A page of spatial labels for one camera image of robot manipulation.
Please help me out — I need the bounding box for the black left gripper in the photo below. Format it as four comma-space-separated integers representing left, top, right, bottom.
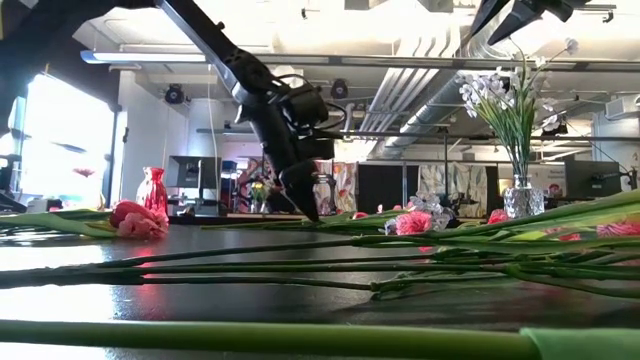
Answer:
243, 93, 336, 223

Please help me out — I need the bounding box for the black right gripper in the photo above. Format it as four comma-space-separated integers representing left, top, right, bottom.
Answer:
469, 0, 592, 47

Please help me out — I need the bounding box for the pink artificial flower spray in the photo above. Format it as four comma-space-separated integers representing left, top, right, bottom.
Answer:
299, 207, 511, 236
117, 209, 171, 241
369, 189, 640, 301
0, 234, 640, 301

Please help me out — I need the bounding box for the red glass vase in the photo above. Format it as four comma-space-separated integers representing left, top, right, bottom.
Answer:
135, 166, 170, 216

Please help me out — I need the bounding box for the clear cut-glass vase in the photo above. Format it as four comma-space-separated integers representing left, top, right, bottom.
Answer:
502, 173, 546, 220

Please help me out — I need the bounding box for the colourful patterned curtain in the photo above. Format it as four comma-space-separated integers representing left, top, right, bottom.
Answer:
234, 158, 359, 214

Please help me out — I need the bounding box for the black cabinet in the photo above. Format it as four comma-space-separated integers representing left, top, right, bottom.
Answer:
357, 163, 420, 215

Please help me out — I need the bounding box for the black ceiling spotlight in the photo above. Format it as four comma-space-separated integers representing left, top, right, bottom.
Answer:
164, 83, 185, 105
329, 78, 350, 100

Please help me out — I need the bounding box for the grey monitor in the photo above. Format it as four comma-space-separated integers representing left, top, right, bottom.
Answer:
165, 155, 222, 190

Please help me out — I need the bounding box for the white air conditioning unit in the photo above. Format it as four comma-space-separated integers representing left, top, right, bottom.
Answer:
604, 93, 640, 121

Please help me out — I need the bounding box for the black monitor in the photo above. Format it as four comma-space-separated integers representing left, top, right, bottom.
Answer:
564, 159, 623, 200

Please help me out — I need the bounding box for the large bright window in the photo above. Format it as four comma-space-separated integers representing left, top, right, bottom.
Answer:
19, 74, 117, 211

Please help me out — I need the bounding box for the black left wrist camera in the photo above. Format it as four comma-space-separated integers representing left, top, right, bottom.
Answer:
289, 82, 334, 129

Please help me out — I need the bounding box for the black metal rack frame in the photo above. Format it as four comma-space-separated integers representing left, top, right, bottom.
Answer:
197, 127, 640, 221

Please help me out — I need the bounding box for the silver ventilation duct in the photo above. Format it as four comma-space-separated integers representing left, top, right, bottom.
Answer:
359, 29, 506, 161

